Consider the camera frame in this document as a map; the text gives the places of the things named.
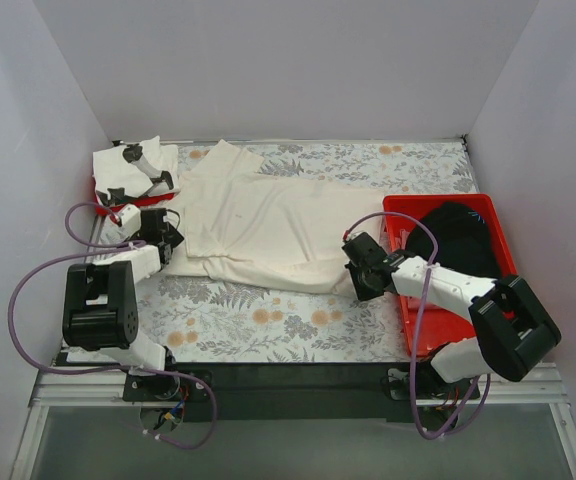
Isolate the cream white t-shirt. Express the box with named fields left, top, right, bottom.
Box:
left=164, top=141, right=384, bottom=297

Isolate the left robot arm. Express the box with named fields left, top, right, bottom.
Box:
left=62, top=205, right=184, bottom=400

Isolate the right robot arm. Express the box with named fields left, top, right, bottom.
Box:
left=342, top=233, right=562, bottom=398

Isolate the small red tray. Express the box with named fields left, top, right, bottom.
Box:
left=93, top=170, right=179, bottom=215

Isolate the folded white printed t-shirt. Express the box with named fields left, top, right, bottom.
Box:
left=92, top=136, right=180, bottom=206

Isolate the large red bin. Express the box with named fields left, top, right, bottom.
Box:
left=383, top=194, right=517, bottom=358

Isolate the black garment in bin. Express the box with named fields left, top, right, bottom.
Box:
left=391, top=198, right=508, bottom=279

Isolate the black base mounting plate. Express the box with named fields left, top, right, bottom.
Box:
left=122, top=361, right=484, bottom=424

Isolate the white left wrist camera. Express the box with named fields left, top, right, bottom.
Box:
left=112, top=204, right=141, bottom=233

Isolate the aluminium frame rail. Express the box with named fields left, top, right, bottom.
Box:
left=20, top=364, right=576, bottom=479

